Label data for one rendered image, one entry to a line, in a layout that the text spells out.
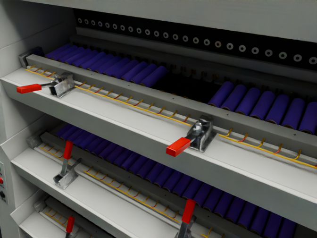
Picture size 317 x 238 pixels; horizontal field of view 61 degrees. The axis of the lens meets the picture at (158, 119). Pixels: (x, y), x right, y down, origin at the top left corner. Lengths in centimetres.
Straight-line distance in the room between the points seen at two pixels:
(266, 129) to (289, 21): 13
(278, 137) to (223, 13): 16
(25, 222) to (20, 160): 19
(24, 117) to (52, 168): 14
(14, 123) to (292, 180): 55
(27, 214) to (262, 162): 63
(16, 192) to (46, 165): 14
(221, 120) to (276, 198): 11
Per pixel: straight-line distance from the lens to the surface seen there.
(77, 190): 57
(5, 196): 79
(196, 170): 36
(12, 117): 66
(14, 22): 63
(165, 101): 39
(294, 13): 29
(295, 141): 35
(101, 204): 53
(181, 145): 29
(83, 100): 47
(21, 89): 45
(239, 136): 36
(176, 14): 33
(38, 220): 80
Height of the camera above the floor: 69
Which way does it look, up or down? 23 degrees down
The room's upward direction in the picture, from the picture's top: 6 degrees clockwise
